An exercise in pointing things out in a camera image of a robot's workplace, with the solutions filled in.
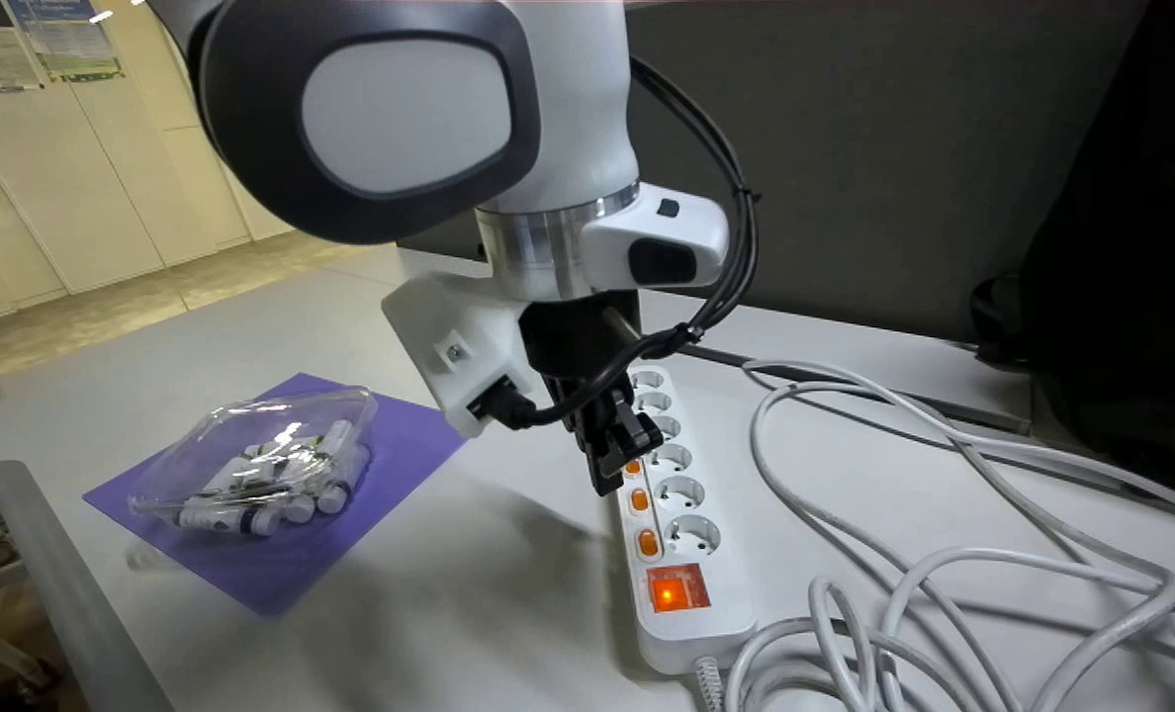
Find purple paper sheet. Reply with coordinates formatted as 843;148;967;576
88;377;462;616

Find black camera cable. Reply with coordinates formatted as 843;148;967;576
467;56;762;435

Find clear plastic bag of tubes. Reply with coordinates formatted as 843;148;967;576
127;389;381;540

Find wall posters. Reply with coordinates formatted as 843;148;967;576
0;0;123;90

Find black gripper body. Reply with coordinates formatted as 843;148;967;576
520;292;641;402

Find white power strip orange switches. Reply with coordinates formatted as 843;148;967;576
605;358;779;679

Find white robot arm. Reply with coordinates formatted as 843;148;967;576
144;0;754;493

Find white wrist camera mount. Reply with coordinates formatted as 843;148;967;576
381;272;533;438

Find white power cable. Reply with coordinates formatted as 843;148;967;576
688;354;1175;712

